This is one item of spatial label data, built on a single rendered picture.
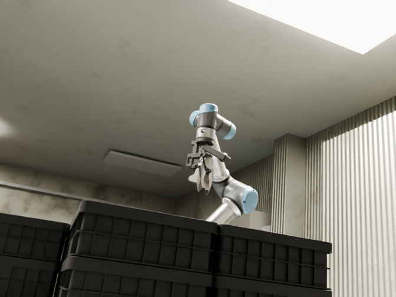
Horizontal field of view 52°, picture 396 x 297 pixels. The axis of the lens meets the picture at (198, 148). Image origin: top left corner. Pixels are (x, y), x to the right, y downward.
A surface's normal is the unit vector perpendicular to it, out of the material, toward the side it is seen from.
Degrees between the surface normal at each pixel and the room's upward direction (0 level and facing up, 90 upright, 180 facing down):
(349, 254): 90
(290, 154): 90
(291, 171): 90
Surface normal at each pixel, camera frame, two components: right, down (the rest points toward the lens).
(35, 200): 0.40, -0.27
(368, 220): -0.91, -0.23
